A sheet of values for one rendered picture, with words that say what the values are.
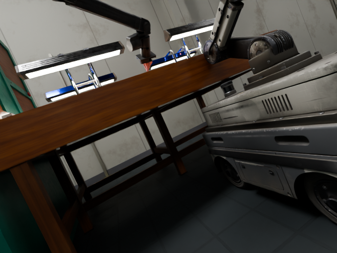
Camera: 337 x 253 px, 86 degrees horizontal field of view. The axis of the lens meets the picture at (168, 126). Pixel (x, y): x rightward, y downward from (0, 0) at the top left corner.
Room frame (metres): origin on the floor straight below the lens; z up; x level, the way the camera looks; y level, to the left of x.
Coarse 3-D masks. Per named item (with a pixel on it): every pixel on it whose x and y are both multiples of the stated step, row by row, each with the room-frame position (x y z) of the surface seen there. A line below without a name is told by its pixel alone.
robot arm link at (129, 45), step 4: (144, 24) 0.91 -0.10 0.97; (148, 24) 0.92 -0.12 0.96; (144, 28) 0.92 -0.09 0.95; (148, 28) 0.93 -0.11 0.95; (136, 32) 0.98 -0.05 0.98; (140, 32) 0.97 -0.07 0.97; (144, 32) 0.93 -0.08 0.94; (148, 32) 0.94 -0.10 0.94; (128, 36) 0.94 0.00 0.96; (132, 36) 0.93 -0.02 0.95; (136, 36) 0.93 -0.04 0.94; (128, 40) 0.93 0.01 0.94; (132, 40) 0.93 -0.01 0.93; (136, 40) 0.94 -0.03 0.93; (128, 44) 0.95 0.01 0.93; (132, 44) 0.93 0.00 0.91; (136, 44) 0.94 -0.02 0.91; (140, 44) 0.95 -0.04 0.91; (128, 48) 0.96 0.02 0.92; (132, 48) 0.93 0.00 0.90; (136, 48) 0.95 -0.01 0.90; (140, 48) 0.98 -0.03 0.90
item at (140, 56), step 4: (144, 48) 0.99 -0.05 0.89; (148, 48) 1.00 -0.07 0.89; (140, 52) 1.03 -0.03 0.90; (144, 52) 1.01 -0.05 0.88; (148, 52) 1.01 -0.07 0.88; (152, 52) 1.08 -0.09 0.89; (136, 56) 1.04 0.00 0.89; (140, 56) 1.04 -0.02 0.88; (144, 56) 1.02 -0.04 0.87; (148, 56) 1.03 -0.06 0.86; (152, 56) 1.04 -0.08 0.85; (140, 60) 1.01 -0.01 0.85
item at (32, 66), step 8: (96, 48) 1.19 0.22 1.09; (104, 48) 1.19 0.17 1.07; (112, 48) 1.20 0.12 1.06; (120, 48) 1.22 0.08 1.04; (56, 56) 1.11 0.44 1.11; (64, 56) 1.11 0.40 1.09; (72, 56) 1.12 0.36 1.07; (80, 56) 1.13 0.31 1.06; (88, 56) 1.14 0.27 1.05; (24, 64) 1.05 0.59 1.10; (32, 64) 1.05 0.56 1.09; (40, 64) 1.05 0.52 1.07; (48, 64) 1.06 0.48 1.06; (56, 64) 1.07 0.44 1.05; (24, 72) 1.01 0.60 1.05; (32, 72) 1.03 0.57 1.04
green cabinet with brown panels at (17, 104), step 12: (0, 48) 1.66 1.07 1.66; (0, 60) 1.49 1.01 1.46; (12, 60) 1.83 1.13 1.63; (0, 72) 1.32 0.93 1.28; (12, 72) 1.67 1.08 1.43; (0, 84) 1.23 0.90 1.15; (12, 84) 1.45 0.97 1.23; (24, 84) 1.83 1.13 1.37; (0, 96) 1.10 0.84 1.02; (12, 96) 1.32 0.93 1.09; (24, 96) 1.67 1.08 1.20; (0, 108) 1.06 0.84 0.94; (12, 108) 1.23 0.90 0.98; (24, 108) 1.50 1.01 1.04
